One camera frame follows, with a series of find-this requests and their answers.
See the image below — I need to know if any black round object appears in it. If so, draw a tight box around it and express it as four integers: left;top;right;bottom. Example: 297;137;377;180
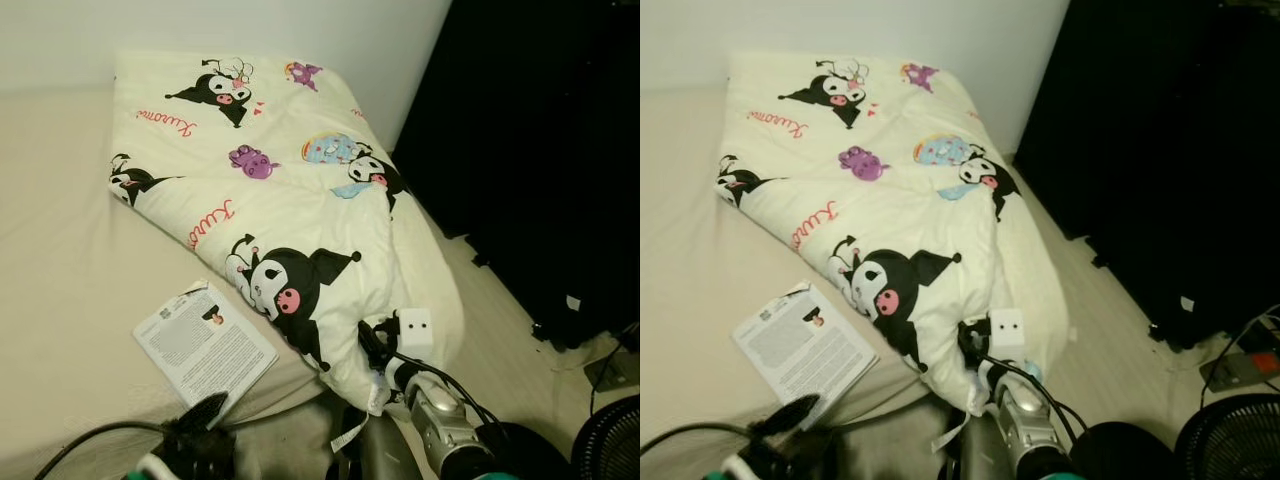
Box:
1068;420;1177;480
488;420;573;480

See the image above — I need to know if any grey power strip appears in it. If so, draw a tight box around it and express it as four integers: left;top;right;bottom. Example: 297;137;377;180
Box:
585;350;641;393
1200;343;1280;393

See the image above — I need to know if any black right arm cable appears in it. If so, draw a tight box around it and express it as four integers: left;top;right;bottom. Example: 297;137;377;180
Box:
385;345;503;429
985;348;1088;429

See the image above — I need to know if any black fabric wardrobe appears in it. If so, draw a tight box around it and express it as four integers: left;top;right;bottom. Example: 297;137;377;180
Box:
1012;0;1280;351
392;0;641;351

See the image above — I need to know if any cream cartoon print quilt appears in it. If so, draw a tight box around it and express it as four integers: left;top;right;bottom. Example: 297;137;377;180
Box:
715;50;1069;451
108;48;466;451

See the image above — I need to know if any cream bed mattress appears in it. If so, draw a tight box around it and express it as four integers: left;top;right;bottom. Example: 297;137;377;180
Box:
640;85;1076;480
0;85;471;480

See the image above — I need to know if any white printed booklet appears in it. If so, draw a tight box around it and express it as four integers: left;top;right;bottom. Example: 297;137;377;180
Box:
732;282;880;429
133;280;280;429

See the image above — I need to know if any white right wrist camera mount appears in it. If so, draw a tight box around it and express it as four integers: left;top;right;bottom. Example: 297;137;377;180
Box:
988;308;1027;361
397;308;435;361

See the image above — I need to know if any grey robot leg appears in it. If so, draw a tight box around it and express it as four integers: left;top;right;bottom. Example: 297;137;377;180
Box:
953;415;1003;480
353;415;403;480

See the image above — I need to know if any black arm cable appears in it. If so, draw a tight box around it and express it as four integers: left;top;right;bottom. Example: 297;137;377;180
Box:
985;348;1088;429
640;420;761;480
35;420;176;480
385;345;503;429

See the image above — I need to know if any black round fan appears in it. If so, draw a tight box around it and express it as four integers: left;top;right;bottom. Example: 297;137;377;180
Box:
1173;393;1280;480
572;395;641;480

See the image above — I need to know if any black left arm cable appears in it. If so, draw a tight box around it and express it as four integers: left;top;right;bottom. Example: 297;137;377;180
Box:
35;420;176;480
640;420;761;480

